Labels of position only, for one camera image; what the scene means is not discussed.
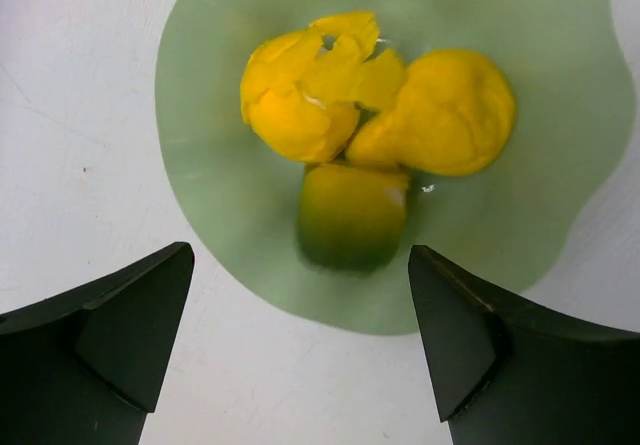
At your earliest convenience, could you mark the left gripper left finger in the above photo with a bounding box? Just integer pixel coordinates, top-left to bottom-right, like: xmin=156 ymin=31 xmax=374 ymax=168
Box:
xmin=1 ymin=242 xmax=195 ymax=445

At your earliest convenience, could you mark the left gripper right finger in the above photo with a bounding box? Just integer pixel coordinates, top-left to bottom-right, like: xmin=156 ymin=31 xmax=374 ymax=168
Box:
xmin=408 ymin=245 xmax=639 ymax=445

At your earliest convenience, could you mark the green yellow fake mango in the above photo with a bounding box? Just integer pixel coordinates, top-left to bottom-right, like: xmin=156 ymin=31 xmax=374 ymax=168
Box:
xmin=296 ymin=161 xmax=411 ymax=273

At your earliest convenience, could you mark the yellow fake pear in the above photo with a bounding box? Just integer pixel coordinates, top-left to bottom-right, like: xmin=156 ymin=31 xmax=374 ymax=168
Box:
xmin=345 ymin=49 xmax=516 ymax=176

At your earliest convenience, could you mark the peeled yellow fake lemon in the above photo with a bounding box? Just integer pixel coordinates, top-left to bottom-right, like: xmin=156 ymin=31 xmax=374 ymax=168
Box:
xmin=240 ymin=11 xmax=406 ymax=163

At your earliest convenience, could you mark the green wavy fruit bowl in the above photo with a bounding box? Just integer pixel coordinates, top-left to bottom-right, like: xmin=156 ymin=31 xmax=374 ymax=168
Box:
xmin=155 ymin=0 xmax=636 ymax=335

